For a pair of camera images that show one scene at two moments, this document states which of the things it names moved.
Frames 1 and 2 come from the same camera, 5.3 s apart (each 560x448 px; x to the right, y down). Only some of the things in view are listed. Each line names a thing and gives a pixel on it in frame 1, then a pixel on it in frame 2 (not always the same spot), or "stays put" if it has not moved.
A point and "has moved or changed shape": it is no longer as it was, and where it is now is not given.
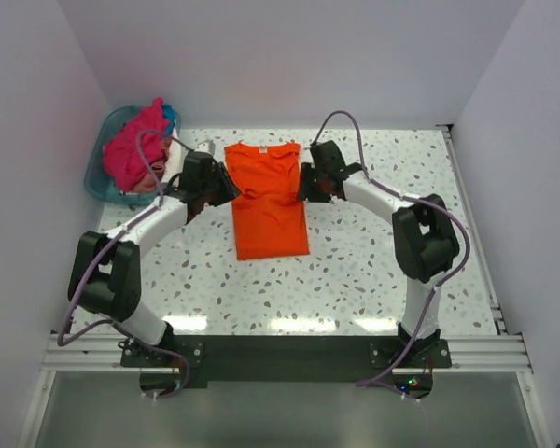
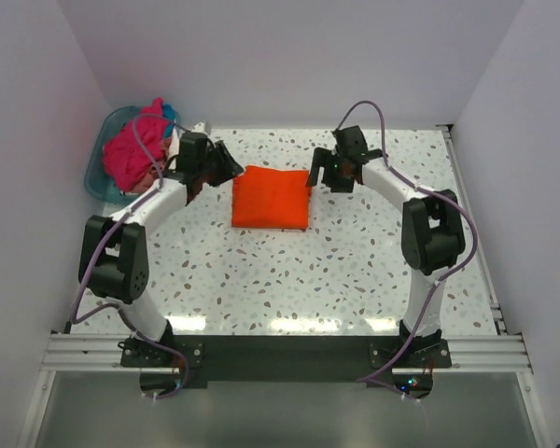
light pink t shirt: (147, 184) stays put
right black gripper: (306, 172) to (322, 159)
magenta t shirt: (121, 159) stays put
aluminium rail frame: (69, 353) stays put
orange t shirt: (269, 217) has moved or changed shape
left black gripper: (230, 189) to (230, 169)
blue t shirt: (169, 114) stays put
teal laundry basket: (96, 178) stays put
